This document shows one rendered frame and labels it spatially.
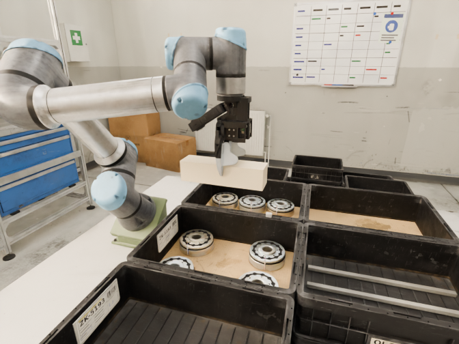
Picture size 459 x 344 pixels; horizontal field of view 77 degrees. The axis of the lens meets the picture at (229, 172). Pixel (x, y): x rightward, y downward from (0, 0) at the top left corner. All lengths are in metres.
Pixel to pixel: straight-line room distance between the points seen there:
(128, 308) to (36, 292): 0.42
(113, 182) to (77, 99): 0.40
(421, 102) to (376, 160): 0.81
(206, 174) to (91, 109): 0.33
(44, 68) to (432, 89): 3.74
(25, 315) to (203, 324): 0.55
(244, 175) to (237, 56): 0.29
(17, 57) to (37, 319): 0.68
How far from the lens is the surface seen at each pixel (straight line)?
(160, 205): 1.16
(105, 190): 1.01
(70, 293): 1.08
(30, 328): 1.02
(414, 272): 0.97
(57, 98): 0.71
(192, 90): 0.60
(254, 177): 0.76
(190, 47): 0.71
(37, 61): 0.83
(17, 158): 2.65
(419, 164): 4.18
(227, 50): 0.72
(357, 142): 3.98
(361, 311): 0.65
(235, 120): 0.75
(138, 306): 0.77
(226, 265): 0.85
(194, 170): 0.81
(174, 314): 0.74
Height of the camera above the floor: 1.36
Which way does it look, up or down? 21 degrees down
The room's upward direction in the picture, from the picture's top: straight up
